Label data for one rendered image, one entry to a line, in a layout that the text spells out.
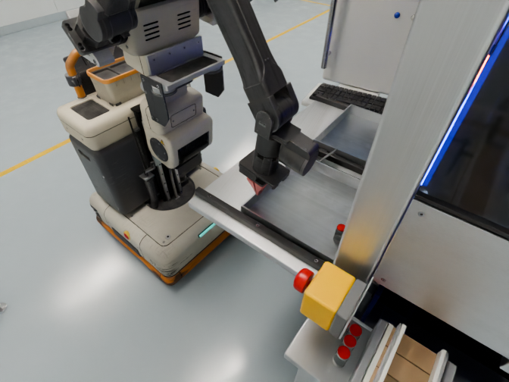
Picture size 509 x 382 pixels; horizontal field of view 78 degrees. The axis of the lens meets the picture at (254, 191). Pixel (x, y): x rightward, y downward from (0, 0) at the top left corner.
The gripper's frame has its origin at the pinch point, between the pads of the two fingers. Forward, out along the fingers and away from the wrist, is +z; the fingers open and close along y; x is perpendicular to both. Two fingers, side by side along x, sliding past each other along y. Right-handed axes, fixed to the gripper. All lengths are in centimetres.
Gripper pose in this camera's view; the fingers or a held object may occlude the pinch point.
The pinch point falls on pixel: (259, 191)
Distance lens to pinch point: 77.4
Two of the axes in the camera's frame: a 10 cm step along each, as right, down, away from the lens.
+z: -1.3, 6.2, 7.7
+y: 7.8, 5.4, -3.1
